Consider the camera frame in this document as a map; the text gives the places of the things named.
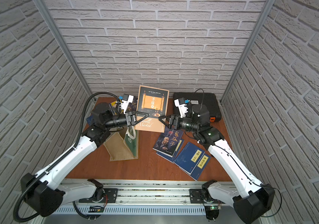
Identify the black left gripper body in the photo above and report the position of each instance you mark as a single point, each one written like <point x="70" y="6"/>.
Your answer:
<point x="130" y="118"/>

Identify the brown scroll cover book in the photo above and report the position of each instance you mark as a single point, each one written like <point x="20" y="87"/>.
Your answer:
<point x="153" y="101"/>

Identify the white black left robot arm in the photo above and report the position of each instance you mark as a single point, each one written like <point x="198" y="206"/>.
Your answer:
<point x="64" y="165"/>

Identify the aluminium frame post right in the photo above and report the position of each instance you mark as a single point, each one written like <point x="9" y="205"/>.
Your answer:
<point x="251" y="41"/>

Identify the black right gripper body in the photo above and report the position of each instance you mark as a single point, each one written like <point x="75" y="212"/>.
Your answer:
<point x="177" y="118"/>

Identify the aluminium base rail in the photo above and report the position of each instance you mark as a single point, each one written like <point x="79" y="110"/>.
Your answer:
<point x="150" y="193"/>

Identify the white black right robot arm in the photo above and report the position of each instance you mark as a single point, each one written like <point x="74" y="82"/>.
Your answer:
<point x="226" y="168"/>

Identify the dark blue old man book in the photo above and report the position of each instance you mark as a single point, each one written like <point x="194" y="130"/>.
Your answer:
<point x="167" y="141"/>

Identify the black cover book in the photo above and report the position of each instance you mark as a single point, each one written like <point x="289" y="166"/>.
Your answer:
<point x="133" y="105"/>

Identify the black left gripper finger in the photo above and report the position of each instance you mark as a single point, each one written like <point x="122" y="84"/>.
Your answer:
<point x="142" y="114"/>
<point x="137" y="121"/>

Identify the black plastic tool case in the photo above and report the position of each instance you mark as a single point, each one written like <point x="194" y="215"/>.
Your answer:
<point x="196" y="98"/>

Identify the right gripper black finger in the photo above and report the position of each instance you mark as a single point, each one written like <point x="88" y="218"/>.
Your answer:
<point x="166" y="120"/>
<point x="169" y="125"/>

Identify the aluminium frame post left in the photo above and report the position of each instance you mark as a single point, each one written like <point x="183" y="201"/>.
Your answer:
<point x="44" y="11"/>

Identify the aluminium frame post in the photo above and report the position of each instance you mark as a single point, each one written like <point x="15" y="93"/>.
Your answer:
<point x="44" y="11"/>
<point x="251" y="41"/>

